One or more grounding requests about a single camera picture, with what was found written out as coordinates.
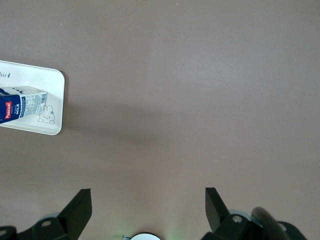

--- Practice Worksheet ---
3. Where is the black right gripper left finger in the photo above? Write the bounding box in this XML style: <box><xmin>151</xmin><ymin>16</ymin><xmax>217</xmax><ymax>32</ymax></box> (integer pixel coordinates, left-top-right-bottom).
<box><xmin>32</xmin><ymin>188</ymin><xmax>93</xmax><ymax>240</ymax></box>

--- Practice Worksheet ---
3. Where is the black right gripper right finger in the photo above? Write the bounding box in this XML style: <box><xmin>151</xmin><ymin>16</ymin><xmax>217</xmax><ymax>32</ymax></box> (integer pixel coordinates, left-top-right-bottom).
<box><xmin>201</xmin><ymin>187</ymin><xmax>253</xmax><ymax>240</ymax></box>

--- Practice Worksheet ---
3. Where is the blue white milk carton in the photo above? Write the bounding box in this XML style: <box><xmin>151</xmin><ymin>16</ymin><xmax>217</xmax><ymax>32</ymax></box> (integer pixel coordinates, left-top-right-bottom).
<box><xmin>0</xmin><ymin>85</ymin><xmax>48</xmax><ymax>125</ymax></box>

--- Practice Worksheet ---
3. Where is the brown table cover mat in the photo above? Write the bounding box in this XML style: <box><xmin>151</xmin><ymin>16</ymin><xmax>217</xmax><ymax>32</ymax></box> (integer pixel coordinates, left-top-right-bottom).
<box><xmin>0</xmin><ymin>0</ymin><xmax>320</xmax><ymax>240</ymax></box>

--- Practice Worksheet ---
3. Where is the cream rabbit print tray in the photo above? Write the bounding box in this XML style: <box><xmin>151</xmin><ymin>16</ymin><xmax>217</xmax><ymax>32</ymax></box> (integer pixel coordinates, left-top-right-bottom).
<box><xmin>0</xmin><ymin>59</ymin><xmax>66</xmax><ymax>136</ymax></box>

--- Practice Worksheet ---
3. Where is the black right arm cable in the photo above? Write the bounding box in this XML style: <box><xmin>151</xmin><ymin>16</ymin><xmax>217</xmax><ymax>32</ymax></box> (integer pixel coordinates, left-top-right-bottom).
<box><xmin>251</xmin><ymin>206</ymin><xmax>288</xmax><ymax>240</ymax></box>

